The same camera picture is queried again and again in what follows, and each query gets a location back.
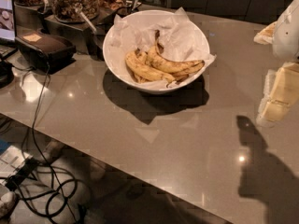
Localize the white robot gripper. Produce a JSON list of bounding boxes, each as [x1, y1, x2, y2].
[[253, 0, 299, 127]]

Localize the spotted yellow banana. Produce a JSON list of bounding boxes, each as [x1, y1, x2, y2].
[[125, 51, 175, 83], [147, 30, 205, 76]]

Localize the small banana left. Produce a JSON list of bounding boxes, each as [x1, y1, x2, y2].
[[134, 49, 147, 83]]

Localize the spotted yellow banana front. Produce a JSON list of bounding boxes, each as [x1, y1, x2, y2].
[[125, 51, 175, 83]]

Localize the white ceramic bowl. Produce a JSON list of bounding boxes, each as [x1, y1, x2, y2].
[[103, 8, 215, 94]]

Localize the white paper liner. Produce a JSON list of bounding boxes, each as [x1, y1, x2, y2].
[[103, 8, 215, 94]]

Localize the black display stand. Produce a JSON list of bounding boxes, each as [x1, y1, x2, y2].
[[13, 2, 143, 61]]

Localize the glass jar of nuts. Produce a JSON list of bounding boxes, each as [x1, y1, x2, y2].
[[49, 0, 99, 23]]

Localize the black pouch with label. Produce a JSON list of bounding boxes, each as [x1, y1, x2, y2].
[[15, 29, 77, 74]]

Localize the power adapter on floor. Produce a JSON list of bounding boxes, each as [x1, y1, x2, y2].
[[0, 146, 38, 190]]

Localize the laptop with lit screen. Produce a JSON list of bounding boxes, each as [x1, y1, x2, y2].
[[0, 0, 17, 60]]

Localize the white scoop handle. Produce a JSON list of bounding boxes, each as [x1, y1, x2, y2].
[[75, 7, 97, 35]]

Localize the black cable hanging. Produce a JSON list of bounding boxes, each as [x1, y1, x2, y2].
[[6, 63, 88, 224]]

